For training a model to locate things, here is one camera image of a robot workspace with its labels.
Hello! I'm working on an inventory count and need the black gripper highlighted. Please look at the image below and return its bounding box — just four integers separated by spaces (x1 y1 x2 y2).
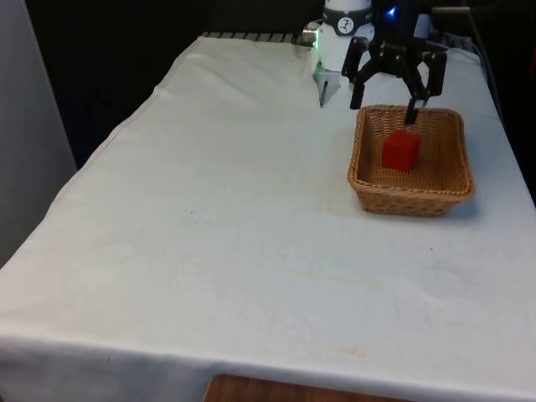
341 0 448 126

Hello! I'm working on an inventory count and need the wicker basket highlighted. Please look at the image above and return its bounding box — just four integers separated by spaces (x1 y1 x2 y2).
347 104 477 218

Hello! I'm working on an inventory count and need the black cable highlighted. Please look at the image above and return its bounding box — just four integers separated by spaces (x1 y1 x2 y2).
430 0 503 114

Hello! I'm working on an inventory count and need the red cube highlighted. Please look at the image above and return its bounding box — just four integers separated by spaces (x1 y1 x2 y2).
381 129 421 173

